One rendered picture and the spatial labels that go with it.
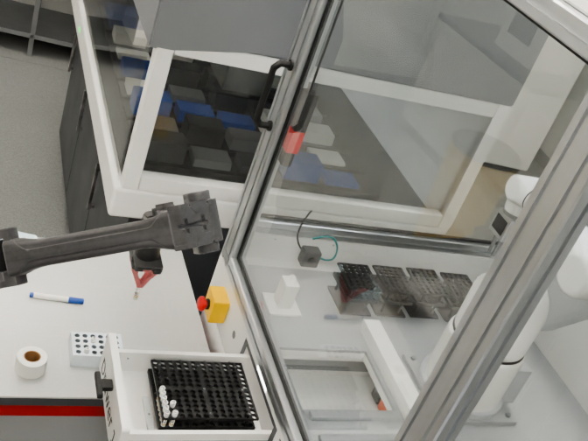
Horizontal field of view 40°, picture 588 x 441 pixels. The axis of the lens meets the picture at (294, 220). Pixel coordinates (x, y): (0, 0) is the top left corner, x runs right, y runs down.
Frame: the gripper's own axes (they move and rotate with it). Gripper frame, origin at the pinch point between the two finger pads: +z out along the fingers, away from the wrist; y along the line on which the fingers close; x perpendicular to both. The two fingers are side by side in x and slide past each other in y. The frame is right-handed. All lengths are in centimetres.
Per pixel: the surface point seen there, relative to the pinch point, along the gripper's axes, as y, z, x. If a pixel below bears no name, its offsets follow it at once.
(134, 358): -15.0, 10.0, 1.4
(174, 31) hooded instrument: 55, -42, -8
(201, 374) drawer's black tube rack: -22.0, 8.2, -13.1
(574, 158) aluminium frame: -74, -87, -31
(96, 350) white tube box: -4.8, 17.9, 8.0
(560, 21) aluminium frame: -59, -99, -32
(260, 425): -31.5, 15.0, -27.0
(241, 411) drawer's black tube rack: -33.0, 8.2, -20.2
